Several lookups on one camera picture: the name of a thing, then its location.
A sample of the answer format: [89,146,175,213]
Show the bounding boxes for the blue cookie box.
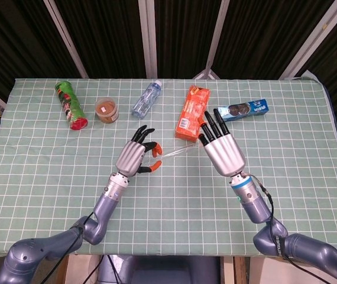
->
[217,99,268,122]

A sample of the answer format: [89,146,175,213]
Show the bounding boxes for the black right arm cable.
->
[252,176,337,276]

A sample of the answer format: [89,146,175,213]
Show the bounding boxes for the clear plastic water bottle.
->
[131,79,163,120]

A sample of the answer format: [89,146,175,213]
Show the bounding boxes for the orange cardboard box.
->
[174,85,212,142]

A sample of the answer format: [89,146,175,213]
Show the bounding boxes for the white screen frame post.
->
[279,0,337,80]
[138,0,160,79]
[43,0,90,79]
[192,0,231,80]

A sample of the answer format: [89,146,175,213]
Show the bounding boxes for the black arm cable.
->
[47,211,96,284]
[252,176,337,276]

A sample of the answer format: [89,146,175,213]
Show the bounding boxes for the dark pleated curtain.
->
[0,0,337,143]

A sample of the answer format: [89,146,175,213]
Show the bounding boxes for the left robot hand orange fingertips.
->
[115,124,164,178]

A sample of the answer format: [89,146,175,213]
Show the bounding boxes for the clear jar of rubber bands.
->
[94,97,119,124]

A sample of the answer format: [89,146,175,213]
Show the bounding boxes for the green checked tablecloth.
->
[0,77,337,257]

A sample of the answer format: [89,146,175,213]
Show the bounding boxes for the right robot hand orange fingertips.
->
[198,108,246,178]

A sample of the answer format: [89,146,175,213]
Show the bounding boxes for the clear glass test tube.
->
[147,143,199,163]

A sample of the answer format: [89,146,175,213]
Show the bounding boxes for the green chips can red lid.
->
[54,81,89,131]

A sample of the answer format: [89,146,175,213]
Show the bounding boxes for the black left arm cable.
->
[47,211,96,284]

